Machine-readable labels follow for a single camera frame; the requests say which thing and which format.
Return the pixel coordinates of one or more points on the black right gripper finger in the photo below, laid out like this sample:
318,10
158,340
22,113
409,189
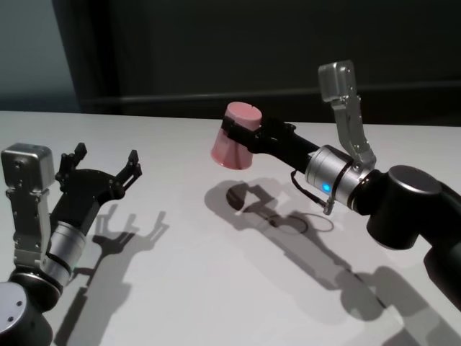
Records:
241,133

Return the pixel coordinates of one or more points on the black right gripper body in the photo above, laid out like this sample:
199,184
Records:
284,144

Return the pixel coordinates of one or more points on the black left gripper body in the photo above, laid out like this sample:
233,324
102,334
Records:
86,194

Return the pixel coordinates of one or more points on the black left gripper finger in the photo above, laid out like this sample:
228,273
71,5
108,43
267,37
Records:
131,171
68,166

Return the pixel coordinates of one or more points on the pink plastic cup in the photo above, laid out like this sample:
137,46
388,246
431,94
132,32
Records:
232,155

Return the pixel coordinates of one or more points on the gray horizontal railing bar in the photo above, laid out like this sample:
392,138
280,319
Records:
180,99

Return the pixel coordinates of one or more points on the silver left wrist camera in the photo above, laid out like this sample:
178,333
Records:
27,166

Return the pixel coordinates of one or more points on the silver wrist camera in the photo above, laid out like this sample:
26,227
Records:
27,166
338,83

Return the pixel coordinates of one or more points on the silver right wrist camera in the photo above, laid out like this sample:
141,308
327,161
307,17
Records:
338,83

